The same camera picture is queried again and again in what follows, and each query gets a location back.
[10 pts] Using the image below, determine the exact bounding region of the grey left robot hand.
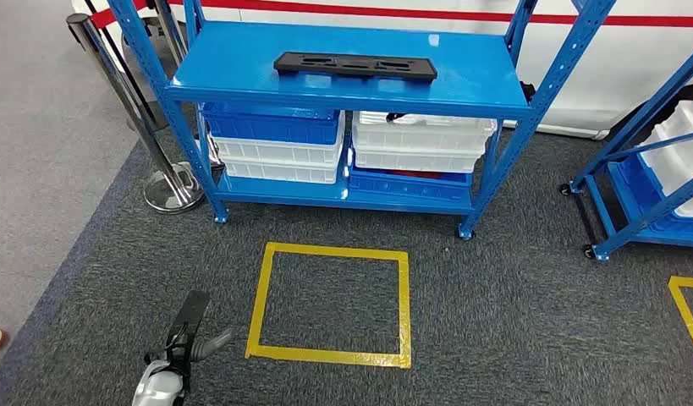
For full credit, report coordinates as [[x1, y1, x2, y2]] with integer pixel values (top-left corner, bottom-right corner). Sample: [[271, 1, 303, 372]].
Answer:
[[190, 327, 235, 363]]

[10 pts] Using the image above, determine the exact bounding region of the long black plastic part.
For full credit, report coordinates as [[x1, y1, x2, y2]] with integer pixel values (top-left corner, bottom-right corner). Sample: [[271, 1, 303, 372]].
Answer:
[[272, 52, 438, 84]]

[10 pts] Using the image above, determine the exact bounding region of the blue metal shelf rack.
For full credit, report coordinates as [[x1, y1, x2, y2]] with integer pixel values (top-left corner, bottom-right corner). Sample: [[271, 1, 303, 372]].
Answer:
[[106, 0, 618, 241]]

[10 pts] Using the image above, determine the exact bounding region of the yellow floor tape square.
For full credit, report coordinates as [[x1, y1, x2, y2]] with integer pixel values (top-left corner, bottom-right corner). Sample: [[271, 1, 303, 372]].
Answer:
[[245, 242, 413, 370]]

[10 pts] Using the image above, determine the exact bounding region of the red barrier belt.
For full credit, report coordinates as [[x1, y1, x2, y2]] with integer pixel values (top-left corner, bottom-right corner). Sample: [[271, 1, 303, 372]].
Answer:
[[90, 0, 693, 29]]

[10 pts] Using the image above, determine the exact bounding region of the white car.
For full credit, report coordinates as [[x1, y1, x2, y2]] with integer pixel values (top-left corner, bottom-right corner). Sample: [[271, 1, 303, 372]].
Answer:
[[71, 0, 693, 140]]

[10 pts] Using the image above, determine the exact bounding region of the blue wheeled metal rack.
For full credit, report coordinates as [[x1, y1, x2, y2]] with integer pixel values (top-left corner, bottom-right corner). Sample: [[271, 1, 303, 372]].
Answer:
[[558, 41, 693, 263]]

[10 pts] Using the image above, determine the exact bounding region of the chrome stanchion post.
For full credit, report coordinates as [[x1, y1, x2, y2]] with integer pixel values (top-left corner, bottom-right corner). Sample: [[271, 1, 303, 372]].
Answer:
[[65, 13, 206, 215], [151, 0, 227, 172]]

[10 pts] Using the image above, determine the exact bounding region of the thin black stanchion post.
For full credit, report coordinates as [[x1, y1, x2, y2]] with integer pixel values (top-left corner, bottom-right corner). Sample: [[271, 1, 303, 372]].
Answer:
[[83, 0, 168, 133]]

